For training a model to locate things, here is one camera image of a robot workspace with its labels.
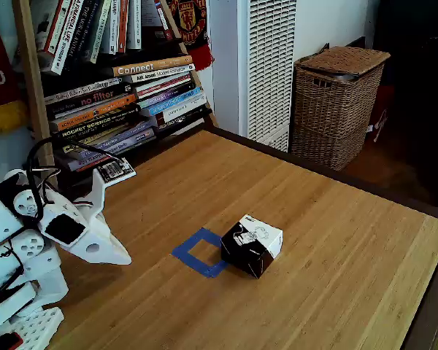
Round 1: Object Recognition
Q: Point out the black and white cardboard box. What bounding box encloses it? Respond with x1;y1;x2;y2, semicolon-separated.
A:
220;214;284;280

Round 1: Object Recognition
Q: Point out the white financial life book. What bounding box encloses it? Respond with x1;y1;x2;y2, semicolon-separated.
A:
50;0;87;76

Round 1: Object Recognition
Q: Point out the slim orange book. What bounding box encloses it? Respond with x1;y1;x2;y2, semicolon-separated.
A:
116;0;131;54

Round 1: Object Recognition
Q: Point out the blue book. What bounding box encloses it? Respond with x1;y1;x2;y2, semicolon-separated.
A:
145;86;204;117

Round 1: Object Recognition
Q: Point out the black no filter book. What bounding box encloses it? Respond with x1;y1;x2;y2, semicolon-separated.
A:
45;82;132;117

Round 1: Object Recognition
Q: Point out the white perforated base plate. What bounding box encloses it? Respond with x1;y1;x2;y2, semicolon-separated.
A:
7;306;65;350

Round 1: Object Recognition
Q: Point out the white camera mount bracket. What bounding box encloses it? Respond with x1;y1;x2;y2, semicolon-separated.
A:
89;168;109;219

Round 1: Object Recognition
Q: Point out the wooden ladder bookshelf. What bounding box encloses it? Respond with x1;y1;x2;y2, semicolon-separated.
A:
12;0;220;205

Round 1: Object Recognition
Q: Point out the black camera cable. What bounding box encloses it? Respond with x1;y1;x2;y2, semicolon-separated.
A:
25;137;127;225

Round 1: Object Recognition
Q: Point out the red black football scarf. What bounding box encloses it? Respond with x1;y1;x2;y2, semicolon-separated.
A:
167;0;215;72

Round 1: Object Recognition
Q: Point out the black purple book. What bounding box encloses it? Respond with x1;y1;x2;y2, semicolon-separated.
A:
137;82;197;109

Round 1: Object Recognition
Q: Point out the red black small device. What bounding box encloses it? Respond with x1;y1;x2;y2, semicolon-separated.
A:
0;331;25;350

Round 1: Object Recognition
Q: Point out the black yellow book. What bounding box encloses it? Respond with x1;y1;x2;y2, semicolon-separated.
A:
61;131;132;156

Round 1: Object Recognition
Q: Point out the tan Connect book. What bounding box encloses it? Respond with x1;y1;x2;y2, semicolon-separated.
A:
112;55;193;77

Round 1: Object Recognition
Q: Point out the brown wicker basket with lid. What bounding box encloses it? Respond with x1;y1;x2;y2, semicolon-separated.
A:
290;45;391;172

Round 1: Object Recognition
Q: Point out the black moral animal book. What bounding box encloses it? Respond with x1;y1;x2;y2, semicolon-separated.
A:
64;0;98;65

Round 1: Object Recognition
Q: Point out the blue tape square target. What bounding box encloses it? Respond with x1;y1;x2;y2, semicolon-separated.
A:
171;227;230;279

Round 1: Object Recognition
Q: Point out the white Modern Romance book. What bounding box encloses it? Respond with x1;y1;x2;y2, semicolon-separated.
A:
126;63;196;84

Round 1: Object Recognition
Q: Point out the white louvered heater unit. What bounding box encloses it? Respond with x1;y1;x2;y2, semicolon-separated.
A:
207;0;299;153

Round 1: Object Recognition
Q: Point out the grey green book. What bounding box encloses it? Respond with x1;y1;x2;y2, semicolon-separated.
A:
86;0;112;65

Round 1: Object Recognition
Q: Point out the slim white book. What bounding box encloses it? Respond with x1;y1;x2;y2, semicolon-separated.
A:
107;0;120;55

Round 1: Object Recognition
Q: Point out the lavender book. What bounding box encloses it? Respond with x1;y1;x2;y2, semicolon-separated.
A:
67;127;157;163

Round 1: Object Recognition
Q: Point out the white book serif title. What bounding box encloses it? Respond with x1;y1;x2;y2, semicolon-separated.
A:
43;77;121;105

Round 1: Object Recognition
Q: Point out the red bag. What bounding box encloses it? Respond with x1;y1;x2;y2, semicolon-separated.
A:
366;85;395;143

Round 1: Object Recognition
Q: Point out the white red edged book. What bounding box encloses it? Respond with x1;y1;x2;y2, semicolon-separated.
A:
133;71;193;98

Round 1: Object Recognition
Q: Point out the red white leaning book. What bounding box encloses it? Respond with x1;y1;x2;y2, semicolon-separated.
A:
153;0;175;41

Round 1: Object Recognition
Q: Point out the white book red stripe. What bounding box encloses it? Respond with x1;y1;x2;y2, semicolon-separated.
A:
36;0;72;59

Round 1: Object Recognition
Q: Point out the white book black label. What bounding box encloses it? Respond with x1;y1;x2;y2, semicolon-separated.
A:
126;0;143;50

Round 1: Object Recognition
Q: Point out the black rocket science book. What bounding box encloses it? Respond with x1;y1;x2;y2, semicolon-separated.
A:
50;104;143;141

